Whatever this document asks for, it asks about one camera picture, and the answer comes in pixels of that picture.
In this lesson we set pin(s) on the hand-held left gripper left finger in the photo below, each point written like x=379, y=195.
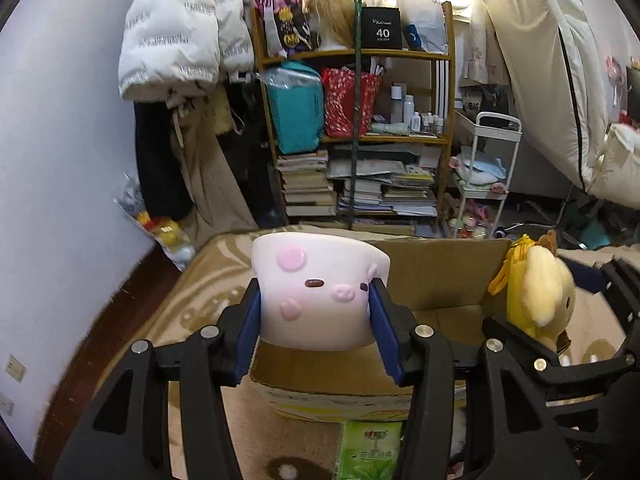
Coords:
x=248, y=332

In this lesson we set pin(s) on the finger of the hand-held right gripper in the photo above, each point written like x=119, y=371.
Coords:
x=520, y=341
x=590, y=280

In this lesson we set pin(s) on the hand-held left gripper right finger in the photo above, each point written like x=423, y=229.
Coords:
x=385, y=332

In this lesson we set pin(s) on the yellow plush toy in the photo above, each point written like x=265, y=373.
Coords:
x=540, y=285

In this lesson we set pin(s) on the pink pig pillow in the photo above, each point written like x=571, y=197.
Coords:
x=320, y=265

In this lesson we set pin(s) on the green tissue packet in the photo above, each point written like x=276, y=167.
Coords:
x=370, y=452

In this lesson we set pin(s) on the beige brown patterned blanket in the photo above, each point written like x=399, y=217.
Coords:
x=210, y=285

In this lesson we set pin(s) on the metal stand legs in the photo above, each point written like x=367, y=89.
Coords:
x=565, y=220

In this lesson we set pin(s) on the long flat cardboard box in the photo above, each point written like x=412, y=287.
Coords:
x=380, y=228

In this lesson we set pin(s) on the wrapped plush bouquet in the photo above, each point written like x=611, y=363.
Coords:
x=167, y=232

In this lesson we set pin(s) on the pile of papers and magazines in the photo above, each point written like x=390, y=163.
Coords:
x=390, y=190

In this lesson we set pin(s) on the beige coat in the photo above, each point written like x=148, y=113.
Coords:
x=210, y=180

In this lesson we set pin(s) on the stack of books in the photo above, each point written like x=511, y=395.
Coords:
x=305, y=185

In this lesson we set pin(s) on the white rolling cart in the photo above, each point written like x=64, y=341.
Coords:
x=492, y=120

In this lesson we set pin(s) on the black coat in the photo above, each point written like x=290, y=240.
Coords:
x=155, y=160

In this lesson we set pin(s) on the group of cosmetic bottles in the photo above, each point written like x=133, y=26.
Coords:
x=415, y=120

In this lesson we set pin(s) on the teal bag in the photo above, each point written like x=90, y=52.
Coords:
x=295, y=115

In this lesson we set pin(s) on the green pole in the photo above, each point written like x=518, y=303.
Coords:
x=356, y=110

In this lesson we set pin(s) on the white mattress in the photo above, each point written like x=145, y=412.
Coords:
x=540, y=60

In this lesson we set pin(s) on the red gift bag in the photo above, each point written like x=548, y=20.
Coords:
x=340, y=105

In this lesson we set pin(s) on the floral curtain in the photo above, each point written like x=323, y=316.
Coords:
x=480, y=45

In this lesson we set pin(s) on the wooden shelf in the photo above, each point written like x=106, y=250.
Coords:
x=310, y=57

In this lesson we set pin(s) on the black box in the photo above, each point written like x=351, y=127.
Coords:
x=380, y=30

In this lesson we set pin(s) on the white puffer jacket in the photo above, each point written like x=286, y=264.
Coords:
x=170, y=25

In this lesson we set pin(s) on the white plastic bag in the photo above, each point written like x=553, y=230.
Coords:
x=422, y=10

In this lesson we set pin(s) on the black pink printed bag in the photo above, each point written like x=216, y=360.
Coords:
x=290, y=15

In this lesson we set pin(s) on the blond wig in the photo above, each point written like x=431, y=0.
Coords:
x=330, y=12

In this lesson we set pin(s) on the wall socket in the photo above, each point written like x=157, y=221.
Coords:
x=15, y=367

